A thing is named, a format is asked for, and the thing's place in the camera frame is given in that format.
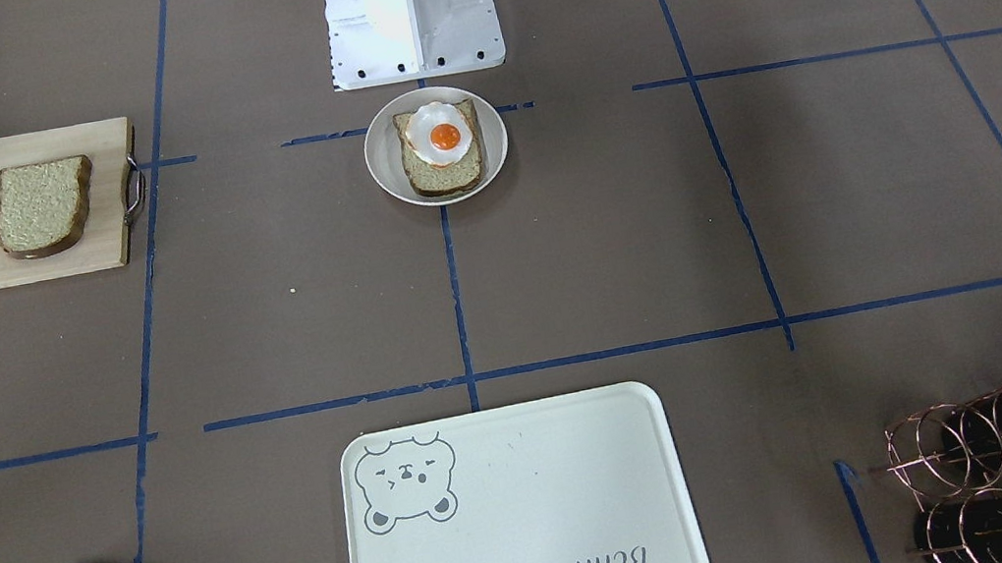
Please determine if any white round plate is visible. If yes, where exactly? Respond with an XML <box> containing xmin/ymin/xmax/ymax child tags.
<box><xmin>363</xmin><ymin>85</ymin><xmax>509</xmax><ymax>206</ymax></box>

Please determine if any bread slice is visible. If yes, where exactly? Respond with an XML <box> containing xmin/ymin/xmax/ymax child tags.
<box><xmin>393</xmin><ymin>100</ymin><xmax>483</xmax><ymax>197</ymax></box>
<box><xmin>0</xmin><ymin>154</ymin><xmax>92</xmax><ymax>259</ymax></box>

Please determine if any cream bear tray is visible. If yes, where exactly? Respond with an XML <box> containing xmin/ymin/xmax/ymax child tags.
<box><xmin>341</xmin><ymin>380</ymin><xmax>711</xmax><ymax>563</ymax></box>

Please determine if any bread slice under egg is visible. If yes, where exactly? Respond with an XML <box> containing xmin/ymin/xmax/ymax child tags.
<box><xmin>393</xmin><ymin>100</ymin><xmax>483</xmax><ymax>197</ymax></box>

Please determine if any fried egg toy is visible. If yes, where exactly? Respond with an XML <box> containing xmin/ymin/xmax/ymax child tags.
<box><xmin>396</xmin><ymin>101</ymin><xmax>475</xmax><ymax>168</ymax></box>

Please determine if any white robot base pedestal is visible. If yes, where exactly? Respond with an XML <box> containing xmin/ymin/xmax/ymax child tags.
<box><xmin>324</xmin><ymin>0</ymin><xmax>507</xmax><ymax>91</ymax></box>

